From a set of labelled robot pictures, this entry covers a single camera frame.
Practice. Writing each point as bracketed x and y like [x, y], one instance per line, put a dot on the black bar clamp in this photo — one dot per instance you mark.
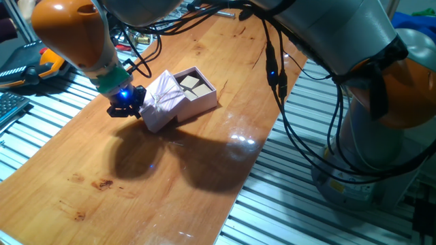
[225, 14]

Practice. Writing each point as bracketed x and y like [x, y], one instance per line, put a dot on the blue plastic bag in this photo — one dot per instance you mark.
[415, 24]

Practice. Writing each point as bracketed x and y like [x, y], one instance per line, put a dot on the pink gift box base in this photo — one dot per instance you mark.
[201, 107]

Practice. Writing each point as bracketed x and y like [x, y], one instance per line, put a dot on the glossy wooden board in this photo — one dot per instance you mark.
[102, 204]

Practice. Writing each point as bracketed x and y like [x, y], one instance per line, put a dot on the silver tripod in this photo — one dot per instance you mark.
[18, 17]

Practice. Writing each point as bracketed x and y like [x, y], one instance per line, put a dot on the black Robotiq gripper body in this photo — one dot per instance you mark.
[131, 100]

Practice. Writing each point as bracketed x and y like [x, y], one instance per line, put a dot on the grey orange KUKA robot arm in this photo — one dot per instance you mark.
[340, 34]

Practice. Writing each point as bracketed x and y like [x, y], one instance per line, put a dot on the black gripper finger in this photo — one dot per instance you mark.
[134, 114]
[116, 113]

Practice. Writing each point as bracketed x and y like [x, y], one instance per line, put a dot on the green gripper mount flange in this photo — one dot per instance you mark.
[114, 80]

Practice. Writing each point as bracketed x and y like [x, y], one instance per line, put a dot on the black computer keyboard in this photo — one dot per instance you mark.
[12, 107]

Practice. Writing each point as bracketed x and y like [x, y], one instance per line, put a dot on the orange black teach pendant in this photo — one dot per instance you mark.
[30, 68]

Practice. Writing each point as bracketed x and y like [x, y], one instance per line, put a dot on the brass metal fitting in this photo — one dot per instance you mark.
[143, 39]

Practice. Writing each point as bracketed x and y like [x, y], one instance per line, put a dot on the pink ribboned casing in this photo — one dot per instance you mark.
[161, 102]

